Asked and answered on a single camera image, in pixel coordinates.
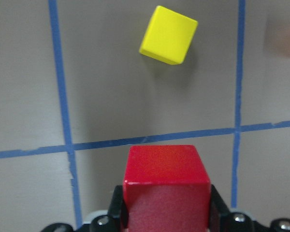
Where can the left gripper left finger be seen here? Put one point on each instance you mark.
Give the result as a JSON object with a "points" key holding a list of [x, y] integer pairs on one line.
{"points": [[117, 209]]}

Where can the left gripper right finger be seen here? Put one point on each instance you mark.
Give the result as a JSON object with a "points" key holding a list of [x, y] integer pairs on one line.
{"points": [[218, 210]]}

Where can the red block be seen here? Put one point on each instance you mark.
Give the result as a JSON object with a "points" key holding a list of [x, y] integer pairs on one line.
{"points": [[166, 189]]}

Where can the yellow block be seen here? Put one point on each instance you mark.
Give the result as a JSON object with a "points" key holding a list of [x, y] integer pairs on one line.
{"points": [[168, 36]]}

